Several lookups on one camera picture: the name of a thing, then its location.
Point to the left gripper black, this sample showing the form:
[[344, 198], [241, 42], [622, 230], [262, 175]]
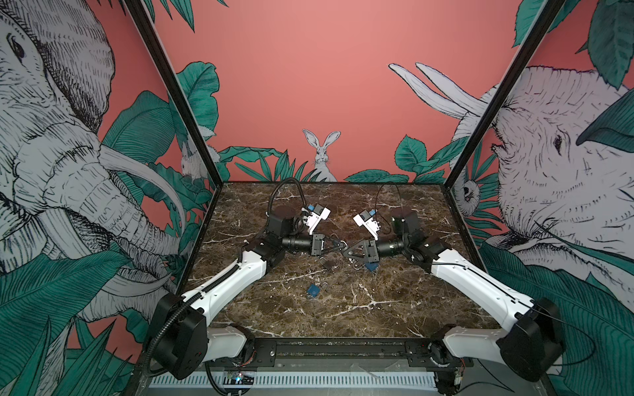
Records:
[[316, 249]]

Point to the dark grey padlock centre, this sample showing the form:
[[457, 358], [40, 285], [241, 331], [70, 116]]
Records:
[[328, 265]]

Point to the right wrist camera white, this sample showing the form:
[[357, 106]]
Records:
[[367, 220]]

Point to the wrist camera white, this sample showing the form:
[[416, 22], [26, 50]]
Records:
[[312, 215], [367, 220]]

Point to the blue padlock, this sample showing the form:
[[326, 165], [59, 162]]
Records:
[[372, 266], [314, 291]]

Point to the right black corner post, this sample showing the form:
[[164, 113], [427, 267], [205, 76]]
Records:
[[540, 26]]

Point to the left black corner post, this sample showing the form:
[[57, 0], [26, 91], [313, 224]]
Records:
[[140, 16]]

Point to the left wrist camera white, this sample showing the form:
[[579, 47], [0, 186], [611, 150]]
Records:
[[312, 215]]

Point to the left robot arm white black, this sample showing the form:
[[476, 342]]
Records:
[[181, 337]]

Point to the white slotted cable duct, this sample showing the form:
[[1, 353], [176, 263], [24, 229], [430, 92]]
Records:
[[336, 379]]

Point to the small green circuit board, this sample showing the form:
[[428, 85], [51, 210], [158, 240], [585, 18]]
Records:
[[239, 379]]

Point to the black corner post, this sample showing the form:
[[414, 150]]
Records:
[[540, 26], [140, 16]]

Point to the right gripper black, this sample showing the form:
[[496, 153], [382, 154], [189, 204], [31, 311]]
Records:
[[368, 245]]

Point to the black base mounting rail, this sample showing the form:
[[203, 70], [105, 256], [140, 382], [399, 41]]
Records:
[[270, 352]]

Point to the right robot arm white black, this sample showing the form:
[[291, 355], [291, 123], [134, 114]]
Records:
[[530, 338]]

